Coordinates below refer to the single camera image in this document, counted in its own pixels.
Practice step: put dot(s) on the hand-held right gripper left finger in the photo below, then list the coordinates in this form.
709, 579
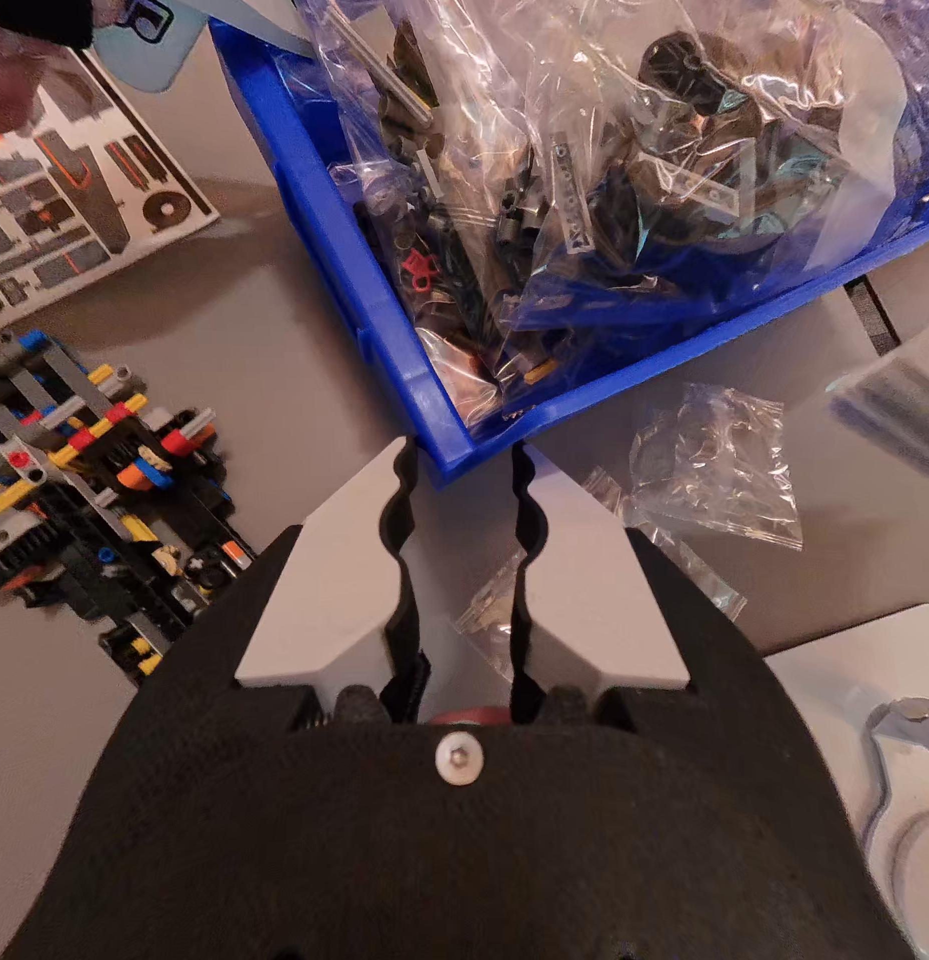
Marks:
322, 585

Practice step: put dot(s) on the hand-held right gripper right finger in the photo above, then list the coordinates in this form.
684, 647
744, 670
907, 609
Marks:
599, 600

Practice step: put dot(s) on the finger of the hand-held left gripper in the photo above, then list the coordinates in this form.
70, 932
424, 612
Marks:
247, 19

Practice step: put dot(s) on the blue bin with white label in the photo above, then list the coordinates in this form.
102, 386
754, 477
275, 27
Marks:
337, 247

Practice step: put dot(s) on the multicoloured lego technic assembly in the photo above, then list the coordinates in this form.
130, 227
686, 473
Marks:
97, 465

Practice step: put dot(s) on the person's left hand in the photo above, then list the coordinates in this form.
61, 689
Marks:
18, 82

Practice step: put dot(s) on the crumpled small clear bag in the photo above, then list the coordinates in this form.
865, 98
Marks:
712, 465

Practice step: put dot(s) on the printed sticker sheet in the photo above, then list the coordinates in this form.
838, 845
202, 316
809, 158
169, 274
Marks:
82, 225

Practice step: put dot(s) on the silver monitor stand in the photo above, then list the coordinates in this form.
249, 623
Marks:
824, 675

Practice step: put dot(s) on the clear bag at right edge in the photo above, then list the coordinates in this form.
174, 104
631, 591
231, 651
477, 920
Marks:
892, 397

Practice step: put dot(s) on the pile of clear parts bags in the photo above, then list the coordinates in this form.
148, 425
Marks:
659, 150

